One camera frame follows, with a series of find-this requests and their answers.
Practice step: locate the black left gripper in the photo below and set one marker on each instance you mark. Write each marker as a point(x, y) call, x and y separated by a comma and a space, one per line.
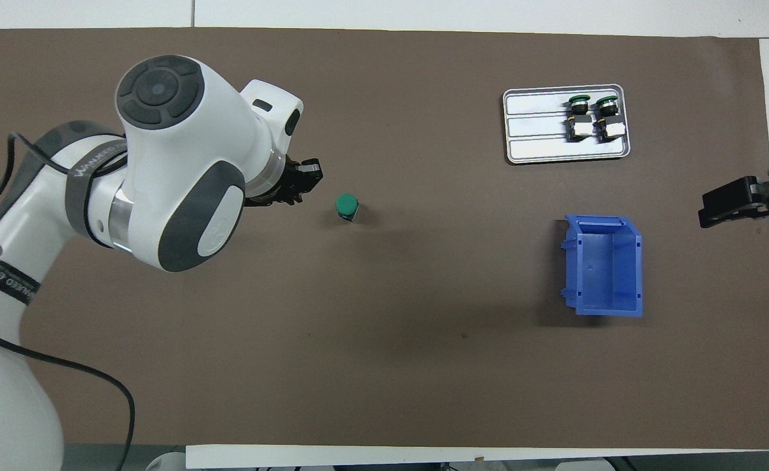
point(280, 186)

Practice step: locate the green mushroom push button switch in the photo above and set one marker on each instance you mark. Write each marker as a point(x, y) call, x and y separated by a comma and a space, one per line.
point(612, 129)
point(581, 129)
point(346, 205)

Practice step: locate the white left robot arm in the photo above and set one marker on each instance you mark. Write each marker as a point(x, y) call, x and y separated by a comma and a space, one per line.
point(182, 163)

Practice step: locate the blue plastic storage bin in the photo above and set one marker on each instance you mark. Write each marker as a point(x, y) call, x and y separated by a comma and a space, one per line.
point(603, 268)

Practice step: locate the brown table mat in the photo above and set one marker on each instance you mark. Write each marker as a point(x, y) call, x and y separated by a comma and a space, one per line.
point(424, 360)

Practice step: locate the silver metal tray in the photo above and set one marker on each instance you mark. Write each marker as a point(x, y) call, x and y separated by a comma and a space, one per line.
point(535, 131)

